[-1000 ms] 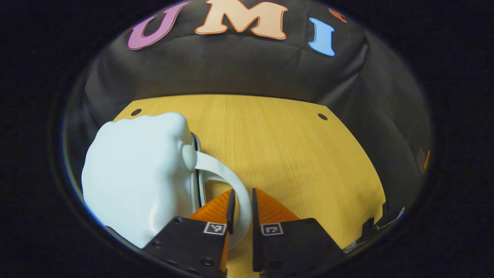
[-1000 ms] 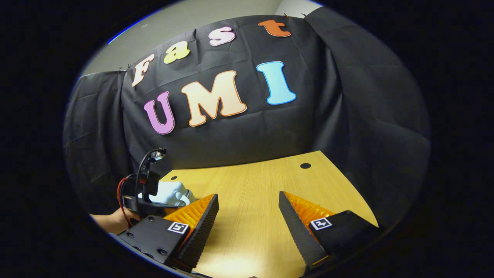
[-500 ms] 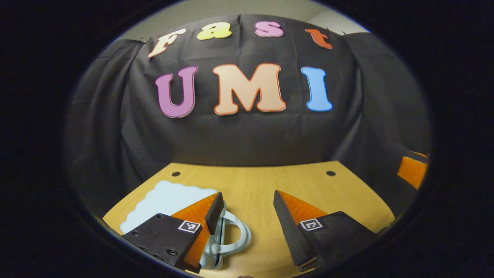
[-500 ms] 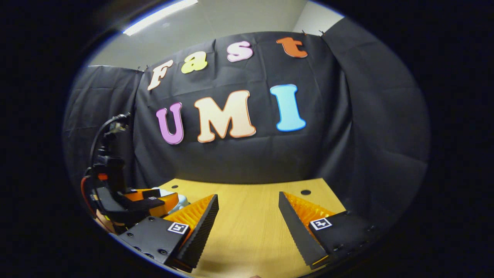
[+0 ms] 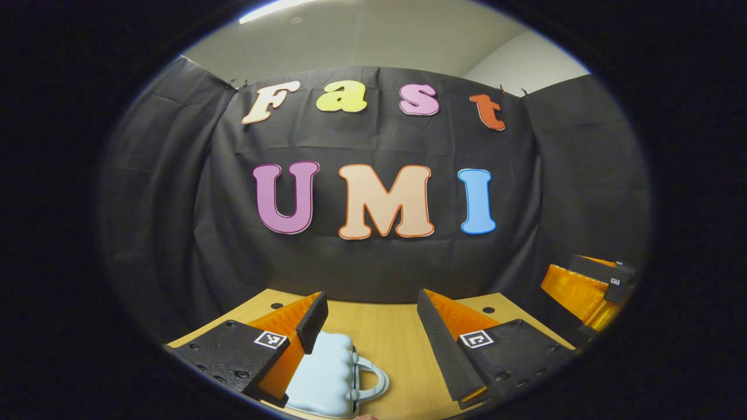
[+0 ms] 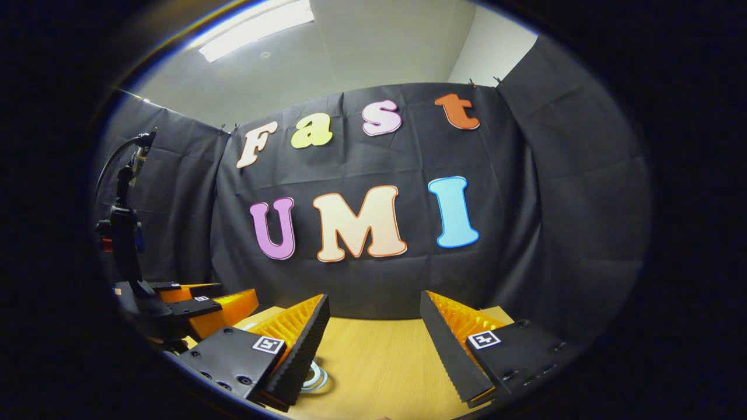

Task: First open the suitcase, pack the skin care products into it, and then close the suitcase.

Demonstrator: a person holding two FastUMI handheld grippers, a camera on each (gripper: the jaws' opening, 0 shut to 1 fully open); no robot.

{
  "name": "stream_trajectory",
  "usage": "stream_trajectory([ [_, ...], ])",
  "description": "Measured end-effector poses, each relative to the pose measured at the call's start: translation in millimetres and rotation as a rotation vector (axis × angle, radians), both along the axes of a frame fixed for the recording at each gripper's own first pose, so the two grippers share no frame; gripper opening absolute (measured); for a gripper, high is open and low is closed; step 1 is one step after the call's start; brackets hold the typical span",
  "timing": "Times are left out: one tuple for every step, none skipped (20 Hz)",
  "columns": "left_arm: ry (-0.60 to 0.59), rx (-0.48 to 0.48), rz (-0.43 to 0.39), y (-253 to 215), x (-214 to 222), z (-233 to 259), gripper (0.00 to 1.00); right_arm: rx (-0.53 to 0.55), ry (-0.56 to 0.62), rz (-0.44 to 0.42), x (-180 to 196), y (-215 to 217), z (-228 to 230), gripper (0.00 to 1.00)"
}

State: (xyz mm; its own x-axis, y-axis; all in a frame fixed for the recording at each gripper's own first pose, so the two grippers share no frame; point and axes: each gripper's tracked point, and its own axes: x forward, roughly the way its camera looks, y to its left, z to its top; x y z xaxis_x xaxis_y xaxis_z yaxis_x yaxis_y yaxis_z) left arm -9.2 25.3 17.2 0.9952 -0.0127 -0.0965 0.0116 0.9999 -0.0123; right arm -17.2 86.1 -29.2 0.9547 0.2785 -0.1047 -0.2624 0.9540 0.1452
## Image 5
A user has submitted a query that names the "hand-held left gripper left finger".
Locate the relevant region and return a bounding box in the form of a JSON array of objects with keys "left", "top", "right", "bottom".
[{"left": 165, "top": 290, "right": 330, "bottom": 409}]

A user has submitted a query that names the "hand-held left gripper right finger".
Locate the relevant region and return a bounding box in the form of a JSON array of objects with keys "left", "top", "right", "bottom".
[{"left": 417, "top": 288, "right": 577, "bottom": 410}]

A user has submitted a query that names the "light blue suitcase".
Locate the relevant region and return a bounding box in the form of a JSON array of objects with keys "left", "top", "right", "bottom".
[{"left": 285, "top": 332, "right": 390, "bottom": 419}]

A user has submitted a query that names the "ceiling light panel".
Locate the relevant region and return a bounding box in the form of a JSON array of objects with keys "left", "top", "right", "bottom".
[{"left": 239, "top": 0, "right": 327, "bottom": 24}]

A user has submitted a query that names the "black backdrop cloth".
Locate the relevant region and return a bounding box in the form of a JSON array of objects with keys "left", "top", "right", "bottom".
[{"left": 96, "top": 55, "right": 653, "bottom": 351}]

